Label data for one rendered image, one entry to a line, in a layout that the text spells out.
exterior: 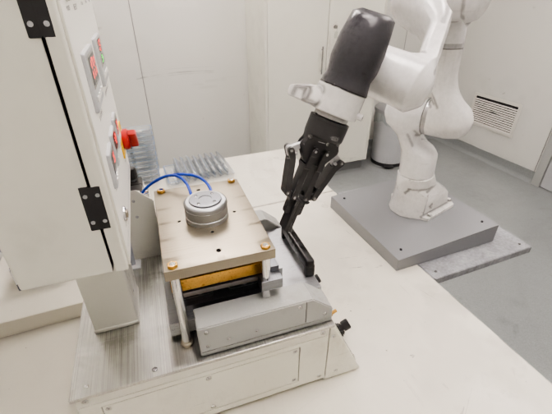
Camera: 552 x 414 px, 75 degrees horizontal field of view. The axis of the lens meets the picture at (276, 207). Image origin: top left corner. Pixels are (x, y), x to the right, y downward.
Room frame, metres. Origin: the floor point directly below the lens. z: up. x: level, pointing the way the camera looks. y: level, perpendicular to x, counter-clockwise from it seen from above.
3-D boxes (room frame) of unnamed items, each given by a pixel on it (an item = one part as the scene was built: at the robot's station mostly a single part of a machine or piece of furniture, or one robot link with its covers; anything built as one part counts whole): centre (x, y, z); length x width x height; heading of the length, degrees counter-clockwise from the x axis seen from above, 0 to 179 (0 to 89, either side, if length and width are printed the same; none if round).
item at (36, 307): (1.02, 0.72, 0.77); 0.84 x 0.30 x 0.04; 22
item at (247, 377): (0.59, 0.13, 0.84); 0.53 x 0.37 x 0.17; 109
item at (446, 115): (1.06, -0.49, 1.21); 0.18 x 0.11 x 0.25; 52
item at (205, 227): (0.58, 0.17, 1.08); 0.31 x 0.24 x 0.13; 19
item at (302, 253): (0.63, -0.05, 0.99); 0.15 x 0.02 x 0.04; 19
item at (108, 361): (0.56, 0.16, 0.93); 0.46 x 0.35 x 0.01; 109
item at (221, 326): (0.46, 0.02, 0.97); 0.25 x 0.05 x 0.07; 109
